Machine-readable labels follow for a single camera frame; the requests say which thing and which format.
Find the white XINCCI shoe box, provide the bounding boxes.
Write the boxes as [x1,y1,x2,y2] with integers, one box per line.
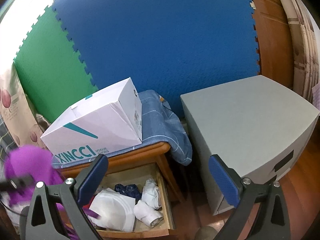
[41,78,143,165]

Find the navy patterned underwear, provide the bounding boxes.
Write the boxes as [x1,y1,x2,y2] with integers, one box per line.
[114,184,142,201]

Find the wooden door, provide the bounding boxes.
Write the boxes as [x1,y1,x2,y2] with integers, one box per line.
[252,0,294,89]

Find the purple underwear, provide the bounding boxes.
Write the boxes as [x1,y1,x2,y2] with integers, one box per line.
[4,144,101,240]

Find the green foam mat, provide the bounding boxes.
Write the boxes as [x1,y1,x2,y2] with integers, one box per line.
[14,7,98,122]

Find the white bra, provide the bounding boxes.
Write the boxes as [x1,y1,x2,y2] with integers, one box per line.
[89,188,136,232]

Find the wooden drawer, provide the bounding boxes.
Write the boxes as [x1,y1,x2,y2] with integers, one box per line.
[85,164,178,239]

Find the blue foam mat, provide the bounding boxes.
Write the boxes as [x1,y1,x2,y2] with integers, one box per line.
[52,0,259,116]

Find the pink floral curtain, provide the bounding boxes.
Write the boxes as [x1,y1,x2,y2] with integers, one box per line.
[1,64,50,149]

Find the grey cabinet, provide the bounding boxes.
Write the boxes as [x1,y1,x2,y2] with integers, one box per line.
[181,75,319,215]

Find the blue checked cloth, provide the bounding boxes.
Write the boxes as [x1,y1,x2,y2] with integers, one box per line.
[54,90,192,168]

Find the wooden nightstand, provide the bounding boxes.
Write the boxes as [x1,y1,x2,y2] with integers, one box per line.
[58,141,185,203]

